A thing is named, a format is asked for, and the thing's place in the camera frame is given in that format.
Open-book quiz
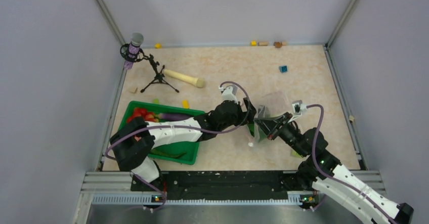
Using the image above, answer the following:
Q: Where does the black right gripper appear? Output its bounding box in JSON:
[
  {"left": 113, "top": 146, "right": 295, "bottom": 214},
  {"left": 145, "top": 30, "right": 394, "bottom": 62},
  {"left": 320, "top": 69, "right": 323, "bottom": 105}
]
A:
[{"left": 254, "top": 111, "right": 308, "bottom": 157}]

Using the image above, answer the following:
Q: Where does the clear zip top bag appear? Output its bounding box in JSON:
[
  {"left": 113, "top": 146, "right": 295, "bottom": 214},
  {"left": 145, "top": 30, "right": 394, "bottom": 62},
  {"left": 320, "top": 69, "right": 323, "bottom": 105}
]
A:
[{"left": 248, "top": 91, "right": 291, "bottom": 148}]

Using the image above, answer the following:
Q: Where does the green bok choy vegetable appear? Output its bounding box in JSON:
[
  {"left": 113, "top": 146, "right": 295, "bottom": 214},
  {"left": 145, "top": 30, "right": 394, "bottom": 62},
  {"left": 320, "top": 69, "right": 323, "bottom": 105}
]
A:
[{"left": 247, "top": 105, "right": 269, "bottom": 143}]

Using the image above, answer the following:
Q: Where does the red lychee fruit bunch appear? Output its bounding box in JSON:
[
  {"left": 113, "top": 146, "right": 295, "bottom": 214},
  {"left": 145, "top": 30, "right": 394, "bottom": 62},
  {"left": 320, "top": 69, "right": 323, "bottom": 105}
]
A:
[{"left": 126, "top": 108, "right": 159, "bottom": 123}]

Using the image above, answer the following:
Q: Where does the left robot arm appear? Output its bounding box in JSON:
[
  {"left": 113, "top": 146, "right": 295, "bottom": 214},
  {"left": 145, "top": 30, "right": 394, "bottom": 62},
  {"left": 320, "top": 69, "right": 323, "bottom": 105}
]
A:
[{"left": 105, "top": 98, "right": 256, "bottom": 190}]

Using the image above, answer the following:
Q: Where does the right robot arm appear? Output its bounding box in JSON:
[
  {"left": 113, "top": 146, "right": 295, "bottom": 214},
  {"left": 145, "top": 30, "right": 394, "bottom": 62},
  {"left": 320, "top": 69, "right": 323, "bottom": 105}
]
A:
[{"left": 254, "top": 112, "right": 414, "bottom": 223}]

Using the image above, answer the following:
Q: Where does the light green block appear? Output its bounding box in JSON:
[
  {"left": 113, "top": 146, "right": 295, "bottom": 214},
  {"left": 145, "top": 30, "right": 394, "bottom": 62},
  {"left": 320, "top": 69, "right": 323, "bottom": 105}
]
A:
[{"left": 291, "top": 150, "right": 302, "bottom": 158}]

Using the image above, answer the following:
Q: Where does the blue toy brick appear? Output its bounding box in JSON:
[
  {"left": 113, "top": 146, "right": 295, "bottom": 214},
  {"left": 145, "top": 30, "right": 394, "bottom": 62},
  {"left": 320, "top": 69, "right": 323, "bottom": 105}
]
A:
[{"left": 279, "top": 65, "right": 288, "bottom": 73}]

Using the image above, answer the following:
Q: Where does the cream toy microphone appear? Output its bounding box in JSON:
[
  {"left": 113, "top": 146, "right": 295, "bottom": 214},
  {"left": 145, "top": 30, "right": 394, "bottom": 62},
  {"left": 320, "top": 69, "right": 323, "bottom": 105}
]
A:
[{"left": 164, "top": 69, "right": 205, "bottom": 88}]

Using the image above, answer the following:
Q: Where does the yellow block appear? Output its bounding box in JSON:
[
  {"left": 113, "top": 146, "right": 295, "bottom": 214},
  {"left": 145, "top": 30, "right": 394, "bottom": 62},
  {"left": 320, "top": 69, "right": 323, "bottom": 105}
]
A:
[{"left": 182, "top": 100, "right": 190, "bottom": 109}]

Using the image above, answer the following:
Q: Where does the brown wooden piece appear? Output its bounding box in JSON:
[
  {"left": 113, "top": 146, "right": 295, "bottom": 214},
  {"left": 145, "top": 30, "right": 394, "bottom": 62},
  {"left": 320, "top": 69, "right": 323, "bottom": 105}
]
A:
[{"left": 273, "top": 41, "right": 283, "bottom": 48}]

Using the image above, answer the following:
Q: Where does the green plastic tray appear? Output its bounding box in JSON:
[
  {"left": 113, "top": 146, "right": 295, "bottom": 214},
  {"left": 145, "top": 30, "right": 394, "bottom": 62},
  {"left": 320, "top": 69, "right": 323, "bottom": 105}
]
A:
[{"left": 119, "top": 101, "right": 204, "bottom": 165}]

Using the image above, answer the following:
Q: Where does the purple eggplant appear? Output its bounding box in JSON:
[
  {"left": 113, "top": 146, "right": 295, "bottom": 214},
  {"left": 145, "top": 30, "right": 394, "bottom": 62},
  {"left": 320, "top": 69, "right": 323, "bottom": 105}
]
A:
[{"left": 156, "top": 113, "right": 193, "bottom": 121}]

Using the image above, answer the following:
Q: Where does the black tripod stand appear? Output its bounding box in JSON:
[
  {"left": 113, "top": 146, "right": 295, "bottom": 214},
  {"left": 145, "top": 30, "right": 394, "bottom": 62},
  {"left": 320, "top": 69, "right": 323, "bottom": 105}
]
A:
[{"left": 140, "top": 54, "right": 180, "bottom": 93}]

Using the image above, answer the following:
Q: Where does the tan wooden block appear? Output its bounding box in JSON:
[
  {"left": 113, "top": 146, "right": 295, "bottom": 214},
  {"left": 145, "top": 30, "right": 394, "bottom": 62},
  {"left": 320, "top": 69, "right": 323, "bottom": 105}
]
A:
[{"left": 128, "top": 87, "right": 138, "bottom": 94}]

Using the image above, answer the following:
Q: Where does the purple studio microphone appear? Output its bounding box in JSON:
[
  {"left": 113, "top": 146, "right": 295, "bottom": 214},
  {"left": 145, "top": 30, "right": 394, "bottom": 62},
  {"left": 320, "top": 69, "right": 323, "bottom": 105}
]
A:
[{"left": 120, "top": 33, "right": 144, "bottom": 70}]

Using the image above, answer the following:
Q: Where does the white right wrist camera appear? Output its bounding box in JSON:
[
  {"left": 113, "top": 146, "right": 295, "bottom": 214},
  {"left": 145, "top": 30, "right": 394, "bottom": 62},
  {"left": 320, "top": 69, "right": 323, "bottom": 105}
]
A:
[{"left": 292, "top": 100, "right": 307, "bottom": 115}]

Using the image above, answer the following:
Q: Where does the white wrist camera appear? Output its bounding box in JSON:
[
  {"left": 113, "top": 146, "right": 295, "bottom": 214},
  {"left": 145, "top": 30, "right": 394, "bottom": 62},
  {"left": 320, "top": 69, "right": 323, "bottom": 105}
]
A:
[
  {"left": 292, "top": 100, "right": 307, "bottom": 115},
  {"left": 219, "top": 85, "right": 239, "bottom": 104}
]

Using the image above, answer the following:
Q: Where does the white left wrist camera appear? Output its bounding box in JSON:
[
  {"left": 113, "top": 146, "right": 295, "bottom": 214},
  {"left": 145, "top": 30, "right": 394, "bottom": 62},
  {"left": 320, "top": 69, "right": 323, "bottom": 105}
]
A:
[{"left": 219, "top": 85, "right": 239, "bottom": 104}]

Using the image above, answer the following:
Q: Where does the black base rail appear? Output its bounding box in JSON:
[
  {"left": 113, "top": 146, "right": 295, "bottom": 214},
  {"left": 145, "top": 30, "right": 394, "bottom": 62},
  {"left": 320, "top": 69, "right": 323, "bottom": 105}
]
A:
[{"left": 131, "top": 169, "right": 322, "bottom": 201}]

